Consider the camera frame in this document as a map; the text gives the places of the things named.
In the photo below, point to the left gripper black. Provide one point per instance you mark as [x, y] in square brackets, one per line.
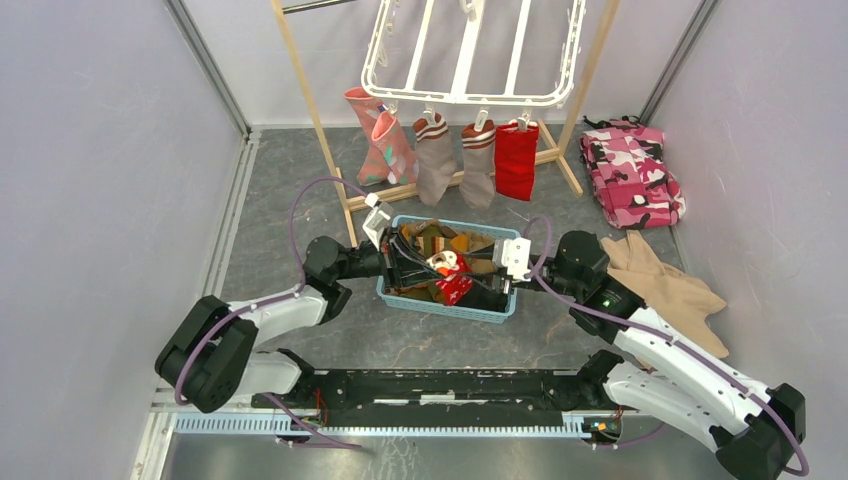
[397, 257]

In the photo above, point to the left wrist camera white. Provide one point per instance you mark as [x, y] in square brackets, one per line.
[378, 221]

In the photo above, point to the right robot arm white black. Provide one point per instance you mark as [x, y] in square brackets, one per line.
[755, 431]

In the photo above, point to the olive yellow sock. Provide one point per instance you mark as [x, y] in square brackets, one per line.
[430, 237]

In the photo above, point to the toothed cable rail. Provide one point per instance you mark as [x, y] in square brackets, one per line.
[281, 425]

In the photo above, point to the beige cloth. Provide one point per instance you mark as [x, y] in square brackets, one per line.
[682, 300]

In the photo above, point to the wooden rack frame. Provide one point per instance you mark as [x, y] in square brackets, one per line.
[554, 153]

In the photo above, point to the grey brown striped sock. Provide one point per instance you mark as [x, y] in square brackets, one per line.
[436, 161]

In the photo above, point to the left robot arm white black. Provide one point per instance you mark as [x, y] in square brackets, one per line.
[210, 357]

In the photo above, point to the red sock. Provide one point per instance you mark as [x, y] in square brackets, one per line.
[514, 159]
[452, 282]

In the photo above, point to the black metal rod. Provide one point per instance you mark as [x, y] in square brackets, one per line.
[313, 5]

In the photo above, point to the pink camouflage bag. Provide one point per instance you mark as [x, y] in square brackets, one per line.
[625, 163]

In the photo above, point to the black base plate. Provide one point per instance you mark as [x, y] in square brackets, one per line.
[444, 398]

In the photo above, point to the pink sock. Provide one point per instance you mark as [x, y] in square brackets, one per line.
[389, 138]
[367, 109]

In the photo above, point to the white clip hanger frame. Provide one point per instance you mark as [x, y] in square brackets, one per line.
[458, 93]

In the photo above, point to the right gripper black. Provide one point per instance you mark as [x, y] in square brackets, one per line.
[494, 283]

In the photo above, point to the blue plastic basket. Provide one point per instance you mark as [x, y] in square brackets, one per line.
[435, 308]

